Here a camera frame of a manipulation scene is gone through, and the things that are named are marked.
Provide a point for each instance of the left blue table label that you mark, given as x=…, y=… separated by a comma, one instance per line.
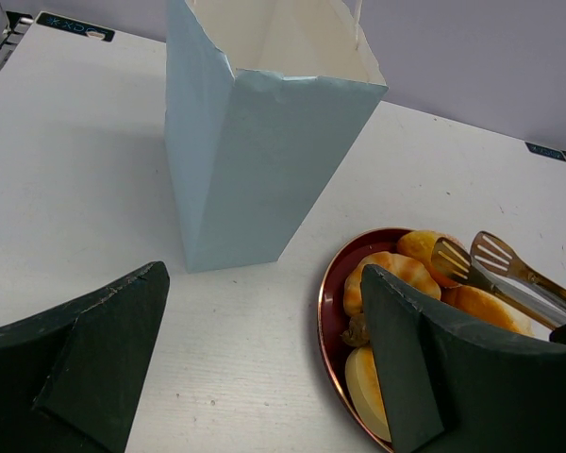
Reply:
x=75, y=27

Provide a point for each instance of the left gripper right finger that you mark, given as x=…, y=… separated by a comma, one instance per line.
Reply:
x=453, y=383

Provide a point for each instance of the dark red round plate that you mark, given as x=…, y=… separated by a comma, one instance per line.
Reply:
x=332, y=320

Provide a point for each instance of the small glazed donut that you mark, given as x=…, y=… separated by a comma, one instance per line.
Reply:
x=363, y=386

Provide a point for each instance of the light blue paper bag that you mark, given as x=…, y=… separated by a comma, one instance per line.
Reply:
x=264, y=99

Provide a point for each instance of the small sugared round bun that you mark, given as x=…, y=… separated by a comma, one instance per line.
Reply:
x=419, y=245

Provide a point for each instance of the large round bread roll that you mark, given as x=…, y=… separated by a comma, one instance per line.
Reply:
x=487, y=308

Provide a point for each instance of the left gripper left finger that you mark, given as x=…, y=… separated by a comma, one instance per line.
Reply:
x=71, y=377

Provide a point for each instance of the dark brown bread piece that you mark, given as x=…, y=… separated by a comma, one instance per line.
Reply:
x=356, y=335

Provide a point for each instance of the blue table label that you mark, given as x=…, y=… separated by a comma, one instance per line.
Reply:
x=75, y=27
x=546, y=151

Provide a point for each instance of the right blue table label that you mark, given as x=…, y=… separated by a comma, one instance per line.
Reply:
x=546, y=151

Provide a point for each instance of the metal serving tongs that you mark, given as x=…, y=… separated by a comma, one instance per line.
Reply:
x=492, y=266

